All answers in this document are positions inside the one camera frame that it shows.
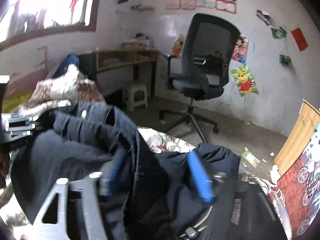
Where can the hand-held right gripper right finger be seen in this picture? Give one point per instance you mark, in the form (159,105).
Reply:
(200,177)

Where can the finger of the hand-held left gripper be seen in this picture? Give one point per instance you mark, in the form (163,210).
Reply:
(21,126)

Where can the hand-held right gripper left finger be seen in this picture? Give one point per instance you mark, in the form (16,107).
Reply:
(115,166)

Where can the navy puffer jacket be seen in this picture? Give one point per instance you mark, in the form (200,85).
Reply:
(155,180)

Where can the yellow green cloth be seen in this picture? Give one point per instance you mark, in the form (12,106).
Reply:
(16,102)

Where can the floral bedsheet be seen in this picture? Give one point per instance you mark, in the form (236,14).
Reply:
(165,142)

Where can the green paper scrap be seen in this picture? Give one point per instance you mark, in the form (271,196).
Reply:
(250,158)

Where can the bunched floral quilt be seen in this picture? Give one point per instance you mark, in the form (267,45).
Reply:
(65,85)

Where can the pale plastic stool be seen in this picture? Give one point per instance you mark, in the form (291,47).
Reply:
(135,95)

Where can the blue bundle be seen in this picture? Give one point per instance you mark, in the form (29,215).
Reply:
(66,63)

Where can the blue printed cloth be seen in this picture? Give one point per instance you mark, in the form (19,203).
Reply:
(302,190)

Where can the light wooden cabinet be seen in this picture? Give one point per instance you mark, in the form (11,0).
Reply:
(297,137)

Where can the wooden desk with shelf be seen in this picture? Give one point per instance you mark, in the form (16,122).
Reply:
(120,60)

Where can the yellow bear poster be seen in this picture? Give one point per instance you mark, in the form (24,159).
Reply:
(245,80)

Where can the black mesh office chair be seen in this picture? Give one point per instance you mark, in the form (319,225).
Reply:
(207,55)

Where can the bag on desk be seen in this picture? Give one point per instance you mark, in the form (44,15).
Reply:
(136,41)

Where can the orange cartoon poster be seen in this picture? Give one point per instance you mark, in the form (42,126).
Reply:
(178,46)

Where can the cartoon figure poster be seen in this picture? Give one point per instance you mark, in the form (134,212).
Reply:
(241,48)

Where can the small green box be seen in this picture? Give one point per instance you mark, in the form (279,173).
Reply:
(285,59)

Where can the green picture card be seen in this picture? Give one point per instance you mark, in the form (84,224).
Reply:
(278,32)

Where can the red paper sheet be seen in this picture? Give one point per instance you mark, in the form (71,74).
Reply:
(299,39)

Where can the black and white photo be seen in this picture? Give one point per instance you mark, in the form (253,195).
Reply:
(263,17)

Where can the window with brown frame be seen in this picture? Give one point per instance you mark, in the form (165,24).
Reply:
(47,7)

